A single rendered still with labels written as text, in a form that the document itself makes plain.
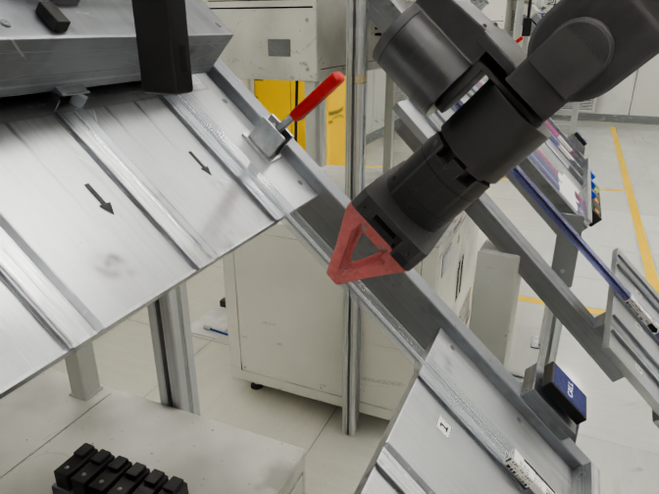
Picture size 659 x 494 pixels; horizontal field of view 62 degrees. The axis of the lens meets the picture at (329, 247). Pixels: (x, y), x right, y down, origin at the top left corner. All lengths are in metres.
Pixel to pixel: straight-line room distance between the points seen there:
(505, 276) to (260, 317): 0.99
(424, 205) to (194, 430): 0.51
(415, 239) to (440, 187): 0.04
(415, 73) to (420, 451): 0.27
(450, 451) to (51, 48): 0.40
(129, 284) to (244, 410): 1.49
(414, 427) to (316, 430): 1.29
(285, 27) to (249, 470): 1.02
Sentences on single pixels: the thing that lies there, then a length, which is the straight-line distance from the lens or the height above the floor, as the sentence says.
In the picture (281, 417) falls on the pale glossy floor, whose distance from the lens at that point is 1.79.
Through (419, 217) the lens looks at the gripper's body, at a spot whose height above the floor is 1.00.
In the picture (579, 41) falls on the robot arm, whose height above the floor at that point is 1.12.
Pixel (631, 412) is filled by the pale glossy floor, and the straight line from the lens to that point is 2.03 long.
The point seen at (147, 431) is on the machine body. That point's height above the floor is 0.62.
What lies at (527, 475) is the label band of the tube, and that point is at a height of 0.78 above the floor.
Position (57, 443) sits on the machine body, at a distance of 0.84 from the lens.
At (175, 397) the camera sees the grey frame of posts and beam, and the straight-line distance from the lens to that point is 0.84.
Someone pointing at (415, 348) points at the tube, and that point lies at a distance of 0.48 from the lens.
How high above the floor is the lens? 1.13
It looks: 22 degrees down
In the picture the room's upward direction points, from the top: straight up
